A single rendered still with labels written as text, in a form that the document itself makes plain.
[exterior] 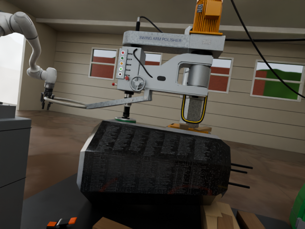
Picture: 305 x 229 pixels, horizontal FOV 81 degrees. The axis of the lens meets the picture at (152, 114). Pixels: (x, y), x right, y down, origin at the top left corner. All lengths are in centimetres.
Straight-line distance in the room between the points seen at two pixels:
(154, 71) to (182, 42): 35
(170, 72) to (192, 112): 79
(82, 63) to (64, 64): 103
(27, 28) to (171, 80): 124
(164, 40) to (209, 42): 40
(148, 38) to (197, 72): 55
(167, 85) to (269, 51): 709
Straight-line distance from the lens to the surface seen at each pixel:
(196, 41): 174
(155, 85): 169
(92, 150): 150
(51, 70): 215
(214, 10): 181
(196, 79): 169
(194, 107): 232
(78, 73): 955
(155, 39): 178
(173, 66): 170
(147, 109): 792
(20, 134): 139
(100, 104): 189
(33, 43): 191
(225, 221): 164
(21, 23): 181
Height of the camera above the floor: 100
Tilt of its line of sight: 3 degrees down
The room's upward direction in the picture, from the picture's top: 8 degrees clockwise
